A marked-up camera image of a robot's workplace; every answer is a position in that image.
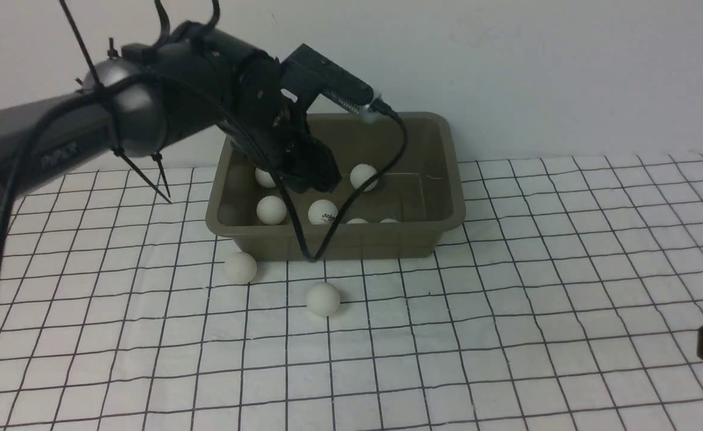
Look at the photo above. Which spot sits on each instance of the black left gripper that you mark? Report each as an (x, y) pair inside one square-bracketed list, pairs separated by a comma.
[(269, 129)]

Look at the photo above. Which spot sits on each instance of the white ball with red logo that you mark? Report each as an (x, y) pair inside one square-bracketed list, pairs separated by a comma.
[(322, 211)]

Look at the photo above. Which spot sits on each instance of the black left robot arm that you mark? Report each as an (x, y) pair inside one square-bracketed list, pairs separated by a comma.
[(217, 80)]

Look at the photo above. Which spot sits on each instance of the white ping-pong ball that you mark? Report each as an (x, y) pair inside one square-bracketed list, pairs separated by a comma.
[(240, 268), (271, 210), (323, 299), (264, 179), (360, 174)]

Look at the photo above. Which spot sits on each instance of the olive plastic storage bin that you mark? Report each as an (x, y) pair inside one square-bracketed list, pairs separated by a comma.
[(423, 191)]

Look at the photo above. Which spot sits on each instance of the white grid-patterned tablecloth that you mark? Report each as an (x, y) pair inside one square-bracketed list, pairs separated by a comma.
[(569, 299)]

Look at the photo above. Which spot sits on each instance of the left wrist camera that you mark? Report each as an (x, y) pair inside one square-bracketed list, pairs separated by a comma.
[(307, 74)]

